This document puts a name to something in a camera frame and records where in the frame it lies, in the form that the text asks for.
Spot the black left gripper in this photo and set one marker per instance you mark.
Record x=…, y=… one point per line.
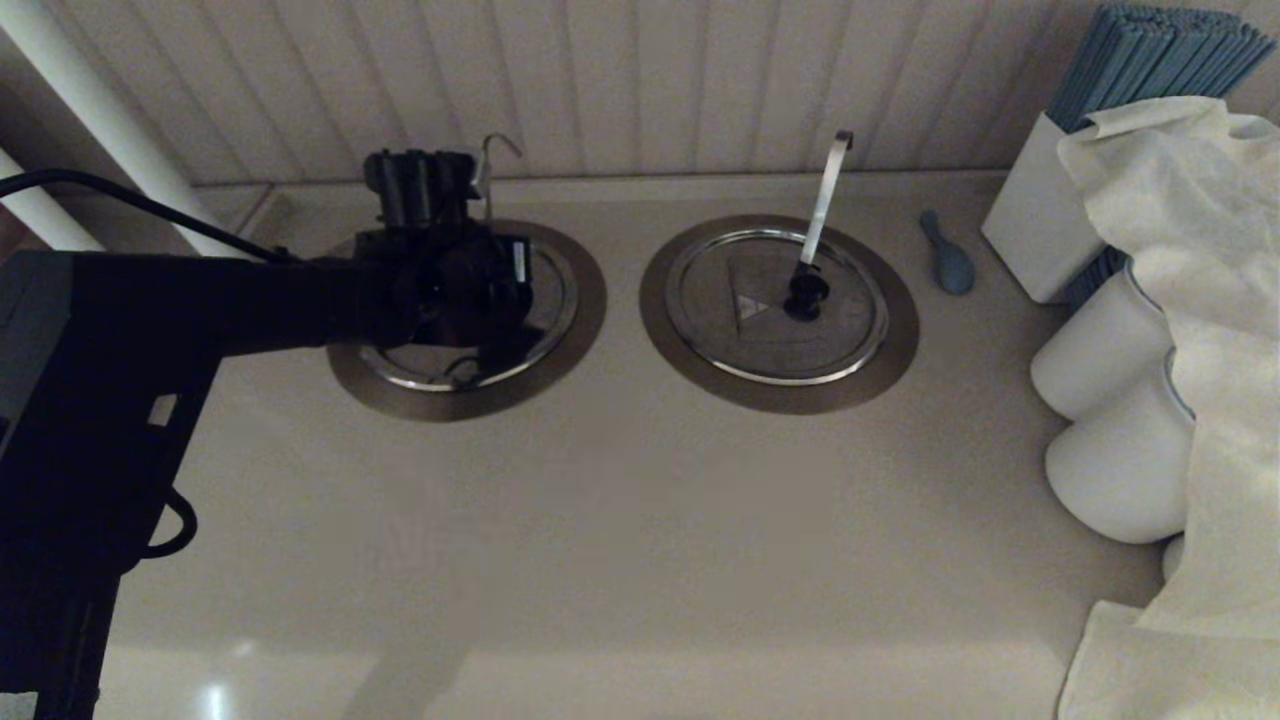
x=460, y=290

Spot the thin white pole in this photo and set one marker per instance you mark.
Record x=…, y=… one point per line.
x=40, y=210

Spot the white ceramic jar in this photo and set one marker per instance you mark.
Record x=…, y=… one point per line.
x=1100, y=350
x=1120, y=470
x=1170, y=560

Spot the thick white pole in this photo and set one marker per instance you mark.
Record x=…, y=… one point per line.
x=90, y=100

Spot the white woven cloth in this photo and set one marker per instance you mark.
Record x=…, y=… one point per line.
x=1200, y=300

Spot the blue plastic spoon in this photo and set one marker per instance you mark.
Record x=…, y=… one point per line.
x=955, y=270

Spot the bundle of blue sticks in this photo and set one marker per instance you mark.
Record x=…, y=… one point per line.
x=1150, y=60

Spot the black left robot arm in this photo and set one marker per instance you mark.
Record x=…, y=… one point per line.
x=200, y=300

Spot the white rectangular holder box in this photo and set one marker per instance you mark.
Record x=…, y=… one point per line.
x=1040, y=230

